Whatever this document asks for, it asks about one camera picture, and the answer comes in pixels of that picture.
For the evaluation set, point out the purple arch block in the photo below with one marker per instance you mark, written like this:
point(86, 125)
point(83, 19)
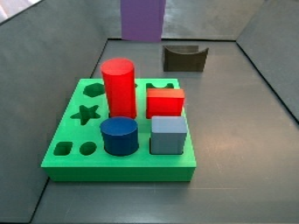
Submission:
point(142, 20)

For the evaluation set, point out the red square block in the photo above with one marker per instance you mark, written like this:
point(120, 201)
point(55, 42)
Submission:
point(163, 102)

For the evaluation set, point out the light blue cube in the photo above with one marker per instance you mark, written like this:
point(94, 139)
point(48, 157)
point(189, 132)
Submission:
point(168, 133)

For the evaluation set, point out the dark blue cylinder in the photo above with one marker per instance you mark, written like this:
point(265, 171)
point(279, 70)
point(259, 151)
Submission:
point(119, 132)

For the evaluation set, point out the tall red cylinder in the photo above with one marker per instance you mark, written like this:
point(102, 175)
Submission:
point(118, 72)

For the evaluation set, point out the green shape sorter base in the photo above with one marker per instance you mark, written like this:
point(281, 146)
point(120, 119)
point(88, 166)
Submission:
point(76, 157)

